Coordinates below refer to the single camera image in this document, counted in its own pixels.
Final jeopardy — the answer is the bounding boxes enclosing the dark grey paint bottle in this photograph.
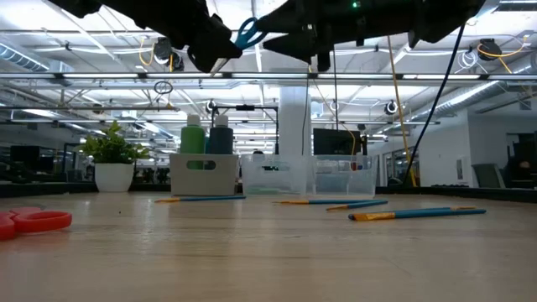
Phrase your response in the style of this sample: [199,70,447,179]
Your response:
[207,113,235,156]

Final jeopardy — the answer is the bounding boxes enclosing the clear plastic bin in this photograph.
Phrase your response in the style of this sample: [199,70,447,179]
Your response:
[240,154,310,197]
[305,154,379,199]

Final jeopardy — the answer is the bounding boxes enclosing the black hanging cable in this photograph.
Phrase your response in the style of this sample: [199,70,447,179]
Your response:
[331,45,341,132]

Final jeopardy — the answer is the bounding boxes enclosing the grey opaque plastic bin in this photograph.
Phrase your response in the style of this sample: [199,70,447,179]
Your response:
[169,153,240,197]

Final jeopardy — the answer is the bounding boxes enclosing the black monitor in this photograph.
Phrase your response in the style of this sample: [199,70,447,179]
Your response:
[312,128,363,158]

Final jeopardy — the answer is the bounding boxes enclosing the yellow cable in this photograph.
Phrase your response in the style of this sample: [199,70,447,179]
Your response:
[385,35,419,189]

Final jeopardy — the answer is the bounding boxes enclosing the black background frame stand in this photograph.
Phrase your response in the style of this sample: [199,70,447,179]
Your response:
[211,104,280,157]

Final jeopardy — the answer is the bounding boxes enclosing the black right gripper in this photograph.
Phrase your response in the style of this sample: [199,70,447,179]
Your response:
[255,0,421,73]

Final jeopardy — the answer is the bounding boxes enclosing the black aluminium table frame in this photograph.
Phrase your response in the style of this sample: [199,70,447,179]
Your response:
[0,182,537,205]

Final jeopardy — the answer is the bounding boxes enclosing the green plant in white pot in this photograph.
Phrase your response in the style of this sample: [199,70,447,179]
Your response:
[76,120,151,194]

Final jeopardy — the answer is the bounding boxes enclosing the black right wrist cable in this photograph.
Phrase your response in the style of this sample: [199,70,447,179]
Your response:
[403,23,468,186]

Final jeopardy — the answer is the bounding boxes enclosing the white building column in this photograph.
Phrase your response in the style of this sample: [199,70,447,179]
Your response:
[278,86,313,158]

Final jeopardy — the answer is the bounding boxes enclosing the blue scissors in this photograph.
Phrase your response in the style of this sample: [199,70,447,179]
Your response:
[211,16,270,77]

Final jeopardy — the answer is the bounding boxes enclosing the thin wooden paintbrush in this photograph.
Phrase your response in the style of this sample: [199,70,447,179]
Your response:
[326,200,389,212]

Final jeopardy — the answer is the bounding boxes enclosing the red scissors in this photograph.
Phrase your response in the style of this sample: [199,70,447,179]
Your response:
[0,206,73,242]

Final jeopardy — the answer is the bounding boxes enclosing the grey office chair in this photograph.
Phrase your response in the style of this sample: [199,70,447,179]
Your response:
[471,162,509,190]

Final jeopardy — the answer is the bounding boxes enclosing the green paint bottle white cap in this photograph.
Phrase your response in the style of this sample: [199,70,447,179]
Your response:
[180,113,207,171]

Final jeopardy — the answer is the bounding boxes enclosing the blue paintbrush gold ferrule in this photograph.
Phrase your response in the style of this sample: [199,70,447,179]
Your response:
[272,198,371,206]
[154,194,248,205]
[347,207,488,223]

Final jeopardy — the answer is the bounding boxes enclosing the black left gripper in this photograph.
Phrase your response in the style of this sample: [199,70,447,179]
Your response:
[149,0,244,74]

